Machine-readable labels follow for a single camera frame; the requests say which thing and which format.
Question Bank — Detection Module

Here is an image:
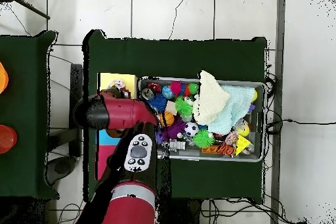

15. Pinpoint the colourful patterned cloth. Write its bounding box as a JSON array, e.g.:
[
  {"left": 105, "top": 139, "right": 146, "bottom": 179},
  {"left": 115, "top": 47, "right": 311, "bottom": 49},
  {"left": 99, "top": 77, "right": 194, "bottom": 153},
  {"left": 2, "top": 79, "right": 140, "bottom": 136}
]
[{"left": 106, "top": 78, "right": 130, "bottom": 96}]

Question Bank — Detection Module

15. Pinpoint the wooden box with three holes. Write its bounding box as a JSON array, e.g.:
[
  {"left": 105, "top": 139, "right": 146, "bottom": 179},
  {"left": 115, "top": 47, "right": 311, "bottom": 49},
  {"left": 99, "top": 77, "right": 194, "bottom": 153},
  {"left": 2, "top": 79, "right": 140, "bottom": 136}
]
[{"left": 94, "top": 72, "right": 138, "bottom": 181}]

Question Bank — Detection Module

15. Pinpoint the shallow mesh bin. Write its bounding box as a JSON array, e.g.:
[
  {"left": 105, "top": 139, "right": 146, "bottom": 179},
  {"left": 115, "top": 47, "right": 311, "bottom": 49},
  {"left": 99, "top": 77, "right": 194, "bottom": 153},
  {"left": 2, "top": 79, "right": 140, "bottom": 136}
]
[{"left": 137, "top": 76, "right": 268, "bottom": 163}]

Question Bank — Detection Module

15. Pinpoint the orange toy basketball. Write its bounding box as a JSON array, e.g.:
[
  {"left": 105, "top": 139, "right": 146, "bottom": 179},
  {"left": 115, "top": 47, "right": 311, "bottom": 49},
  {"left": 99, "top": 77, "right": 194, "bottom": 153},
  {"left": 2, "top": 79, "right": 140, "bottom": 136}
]
[{"left": 158, "top": 111, "right": 175, "bottom": 128}]

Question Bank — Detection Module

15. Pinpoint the blue spiky ball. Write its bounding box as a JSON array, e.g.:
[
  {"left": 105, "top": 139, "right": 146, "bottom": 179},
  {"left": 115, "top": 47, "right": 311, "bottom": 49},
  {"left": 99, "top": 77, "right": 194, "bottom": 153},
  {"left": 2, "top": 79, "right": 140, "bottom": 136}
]
[{"left": 148, "top": 93, "right": 169, "bottom": 113}]

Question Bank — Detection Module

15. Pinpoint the green spiky toy with eyes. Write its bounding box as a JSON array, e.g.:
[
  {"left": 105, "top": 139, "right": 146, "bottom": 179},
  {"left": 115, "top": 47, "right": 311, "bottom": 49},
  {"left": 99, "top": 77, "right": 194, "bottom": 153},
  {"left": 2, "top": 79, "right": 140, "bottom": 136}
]
[{"left": 174, "top": 96, "right": 194, "bottom": 117}]

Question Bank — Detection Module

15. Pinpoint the purple spiky ball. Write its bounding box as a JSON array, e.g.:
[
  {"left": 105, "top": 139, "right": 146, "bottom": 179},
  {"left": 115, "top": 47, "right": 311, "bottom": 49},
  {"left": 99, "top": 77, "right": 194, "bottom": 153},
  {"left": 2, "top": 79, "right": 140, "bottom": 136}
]
[{"left": 157, "top": 116, "right": 188, "bottom": 141}]

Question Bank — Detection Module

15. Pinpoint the multicolour spiky caterpillar toy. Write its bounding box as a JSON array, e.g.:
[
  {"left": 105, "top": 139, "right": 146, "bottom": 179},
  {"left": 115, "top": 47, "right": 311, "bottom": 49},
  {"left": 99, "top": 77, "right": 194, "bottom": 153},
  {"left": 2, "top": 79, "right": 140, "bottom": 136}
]
[{"left": 170, "top": 80, "right": 200, "bottom": 98}]

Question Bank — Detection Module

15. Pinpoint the black and white soccer ball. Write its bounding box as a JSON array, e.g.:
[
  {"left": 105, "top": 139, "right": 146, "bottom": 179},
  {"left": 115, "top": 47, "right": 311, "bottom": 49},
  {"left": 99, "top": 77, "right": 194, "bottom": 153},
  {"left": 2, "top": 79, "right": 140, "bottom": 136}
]
[{"left": 183, "top": 122, "right": 200, "bottom": 138}]

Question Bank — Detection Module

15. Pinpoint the cream knitted cloth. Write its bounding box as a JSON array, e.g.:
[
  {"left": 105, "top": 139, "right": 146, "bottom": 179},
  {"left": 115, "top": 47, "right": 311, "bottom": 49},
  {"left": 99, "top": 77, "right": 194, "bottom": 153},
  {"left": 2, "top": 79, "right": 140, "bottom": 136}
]
[{"left": 192, "top": 70, "right": 232, "bottom": 126}]

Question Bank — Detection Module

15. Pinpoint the dark green tablecloth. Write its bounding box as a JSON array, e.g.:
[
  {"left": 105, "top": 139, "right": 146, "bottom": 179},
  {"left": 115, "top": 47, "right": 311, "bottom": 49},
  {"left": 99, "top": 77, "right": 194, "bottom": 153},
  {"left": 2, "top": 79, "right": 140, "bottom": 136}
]
[
  {"left": 82, "top": 29, "right": 268, "bottom": 205},
  {"left": 0, "top": 30, "right": 60, "bottom": 200}
]

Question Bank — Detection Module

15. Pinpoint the light blue knitted cloth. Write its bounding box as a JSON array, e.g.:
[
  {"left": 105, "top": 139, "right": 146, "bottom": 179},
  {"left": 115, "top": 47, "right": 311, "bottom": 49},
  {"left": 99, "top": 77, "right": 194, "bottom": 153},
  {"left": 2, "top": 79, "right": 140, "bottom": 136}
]
[{"left": 207, "top": 85, "right": 257, "bottom": 135}]

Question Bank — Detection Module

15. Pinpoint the orange tiger plush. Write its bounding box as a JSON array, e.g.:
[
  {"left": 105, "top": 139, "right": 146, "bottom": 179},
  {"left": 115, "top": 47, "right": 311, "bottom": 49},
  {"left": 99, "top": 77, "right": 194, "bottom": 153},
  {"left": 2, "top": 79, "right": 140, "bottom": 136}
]
[{"left": 216, "top": 141, "right": 236, "bottom": 156}]

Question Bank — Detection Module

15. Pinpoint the yellow cheese wedge toy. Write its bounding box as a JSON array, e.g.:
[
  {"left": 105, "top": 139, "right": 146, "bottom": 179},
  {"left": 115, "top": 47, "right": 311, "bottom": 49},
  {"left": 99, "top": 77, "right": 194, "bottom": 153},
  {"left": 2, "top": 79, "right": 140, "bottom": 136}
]
[{"left": 234, "top": 134, "right": 252, "bottom": 156}]

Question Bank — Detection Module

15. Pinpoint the red plastic cup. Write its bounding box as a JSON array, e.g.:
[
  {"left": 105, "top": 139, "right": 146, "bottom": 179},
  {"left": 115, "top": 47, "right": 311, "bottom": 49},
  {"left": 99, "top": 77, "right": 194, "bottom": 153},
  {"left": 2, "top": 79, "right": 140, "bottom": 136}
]
[{"left": 0, "top": 124, "right": 18, "bottom": 154}]

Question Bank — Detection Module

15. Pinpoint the black metal rod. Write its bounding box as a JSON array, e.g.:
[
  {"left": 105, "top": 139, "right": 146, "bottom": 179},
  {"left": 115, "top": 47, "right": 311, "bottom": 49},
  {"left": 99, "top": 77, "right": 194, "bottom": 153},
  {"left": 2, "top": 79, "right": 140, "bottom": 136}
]
[{"left": 0, "top": 0, "right": 51, "bottom": 20}]

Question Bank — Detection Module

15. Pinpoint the orange plastic cup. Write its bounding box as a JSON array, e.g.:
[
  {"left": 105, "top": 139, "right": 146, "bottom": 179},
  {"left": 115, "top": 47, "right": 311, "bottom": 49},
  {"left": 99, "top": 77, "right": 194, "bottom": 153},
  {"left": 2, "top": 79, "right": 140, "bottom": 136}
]
[{"left": 0, "top": 60, "right": 9, "bottom": 95}]

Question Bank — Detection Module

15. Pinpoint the black power cable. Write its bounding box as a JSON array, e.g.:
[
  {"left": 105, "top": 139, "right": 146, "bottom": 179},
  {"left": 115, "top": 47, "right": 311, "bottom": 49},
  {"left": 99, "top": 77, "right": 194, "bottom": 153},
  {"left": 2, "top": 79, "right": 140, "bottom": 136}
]
[{"left": 266, "top": 118, "right": 336, "bottom": 133}]

